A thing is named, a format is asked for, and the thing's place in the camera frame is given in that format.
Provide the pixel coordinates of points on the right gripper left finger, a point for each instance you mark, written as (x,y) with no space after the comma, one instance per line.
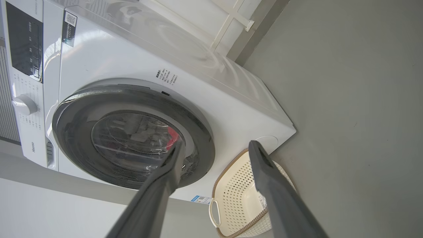
(155,201)

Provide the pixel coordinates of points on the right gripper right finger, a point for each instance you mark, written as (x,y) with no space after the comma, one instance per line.
(281,201)

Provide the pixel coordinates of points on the red garment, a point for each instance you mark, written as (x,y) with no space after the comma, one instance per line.
(172,137)

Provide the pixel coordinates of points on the round dark glass washer door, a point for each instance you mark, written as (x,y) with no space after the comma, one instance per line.
(76,132)

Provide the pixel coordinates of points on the paper product label sticker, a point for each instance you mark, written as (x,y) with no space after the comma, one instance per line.
(262,201)

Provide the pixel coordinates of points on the cream perforated laundry basket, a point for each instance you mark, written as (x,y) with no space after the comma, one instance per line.
(236,198)

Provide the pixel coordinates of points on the white front-load washing machine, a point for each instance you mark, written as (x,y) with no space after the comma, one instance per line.
(109,59)

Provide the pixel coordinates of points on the silver washing machine dial knob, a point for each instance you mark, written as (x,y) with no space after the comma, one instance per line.
(24,105)

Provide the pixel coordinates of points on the black washing machine display panel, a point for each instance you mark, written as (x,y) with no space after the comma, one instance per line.
(23,43)

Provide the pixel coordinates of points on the blue energy label sticker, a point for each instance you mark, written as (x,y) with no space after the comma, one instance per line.
(201,199)

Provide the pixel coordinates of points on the white metal railing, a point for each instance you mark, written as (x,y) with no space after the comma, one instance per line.
(228,23)

